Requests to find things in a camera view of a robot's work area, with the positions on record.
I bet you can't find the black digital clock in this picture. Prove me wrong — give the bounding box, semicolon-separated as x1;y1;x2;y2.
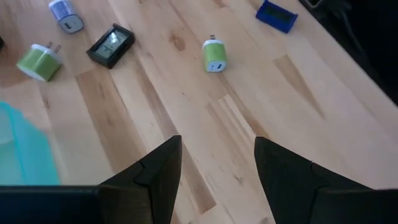
86;23;136;70

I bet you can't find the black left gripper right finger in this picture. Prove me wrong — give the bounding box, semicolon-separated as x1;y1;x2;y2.
254;136;398;224

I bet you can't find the dark blue digital display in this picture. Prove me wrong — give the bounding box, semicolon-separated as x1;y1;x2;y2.
255;0;299;34

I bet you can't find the green white USB charger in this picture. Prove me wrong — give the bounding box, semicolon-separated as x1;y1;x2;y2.
201;34;228;73
16;41;63;82

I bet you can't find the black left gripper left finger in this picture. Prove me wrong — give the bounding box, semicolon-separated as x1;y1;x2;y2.
0;134;183;224

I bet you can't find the translucent green plastic tray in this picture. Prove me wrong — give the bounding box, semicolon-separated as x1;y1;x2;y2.
0;101;62;187

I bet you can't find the purple white USB charger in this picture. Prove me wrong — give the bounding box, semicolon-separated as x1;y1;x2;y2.
49;0;85;34

